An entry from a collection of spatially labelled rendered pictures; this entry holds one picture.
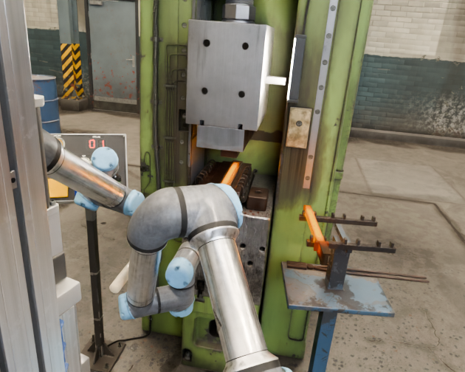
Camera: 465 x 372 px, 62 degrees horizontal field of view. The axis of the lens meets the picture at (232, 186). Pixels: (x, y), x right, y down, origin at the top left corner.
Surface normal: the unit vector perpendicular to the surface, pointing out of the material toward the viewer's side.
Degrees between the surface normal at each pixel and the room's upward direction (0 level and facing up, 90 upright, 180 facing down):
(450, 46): 92
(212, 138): 90
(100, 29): 90
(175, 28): 90
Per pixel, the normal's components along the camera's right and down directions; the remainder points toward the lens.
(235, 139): -0.17, 0.35
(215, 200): 0.30, -0.52
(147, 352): 0.07, -0.93
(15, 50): 0.90, 0.22
